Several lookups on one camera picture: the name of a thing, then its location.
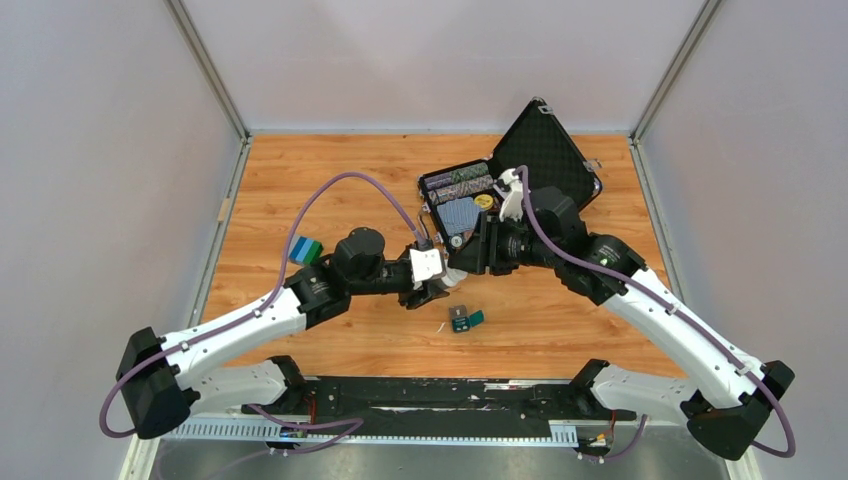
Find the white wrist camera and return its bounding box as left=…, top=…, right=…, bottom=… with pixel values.
left=494, top=169, right=524, bottom=222
left=408, top=248, right=446, bottom=283

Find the blue playing card deck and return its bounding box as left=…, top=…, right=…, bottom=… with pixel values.
left=436, top=197, right=482, bottom=237

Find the teal pill organizer box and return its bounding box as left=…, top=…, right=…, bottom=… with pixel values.
left=448, top=305, right=485, bottom=333

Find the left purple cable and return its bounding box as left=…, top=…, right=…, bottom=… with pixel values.
left=99, top=172, right=432, bottom=440

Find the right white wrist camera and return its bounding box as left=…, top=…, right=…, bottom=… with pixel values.
left=494, top=169, right=524, bottom=222

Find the black poker chip case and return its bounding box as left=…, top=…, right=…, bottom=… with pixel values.
left=418, top=97, right=603, bottom=252

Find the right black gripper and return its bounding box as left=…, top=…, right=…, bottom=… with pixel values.
left=449, top=212, right=559, bottom=277

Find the blue green toy block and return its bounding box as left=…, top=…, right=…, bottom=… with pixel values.
left=287, top=236, right=324, bottom=266

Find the purple green chip row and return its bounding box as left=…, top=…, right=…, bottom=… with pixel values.
left=424, top=163, right=489, bottom=190

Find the purple brown chip row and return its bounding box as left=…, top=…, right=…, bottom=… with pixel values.
left=428, top=175, right=494, bottom=205

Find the yellow dealer chip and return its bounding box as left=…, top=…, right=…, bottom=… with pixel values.
left=473, top=194, right=496, bottom=211

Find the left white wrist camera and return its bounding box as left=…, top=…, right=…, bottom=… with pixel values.
left=408, top=248, right=446, bottom=283

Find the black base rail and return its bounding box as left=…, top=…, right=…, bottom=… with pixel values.
left=261, top=356, right=637, bottom=439

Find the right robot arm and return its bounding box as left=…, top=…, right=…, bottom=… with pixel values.
left=436, top=187, right=795, bottom=460

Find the white pill bottle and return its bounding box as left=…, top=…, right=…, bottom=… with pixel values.
left=440, top=267, right=468, bottom=289

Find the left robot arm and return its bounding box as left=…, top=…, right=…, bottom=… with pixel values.
left=104, top=227, right=466, bottom=439

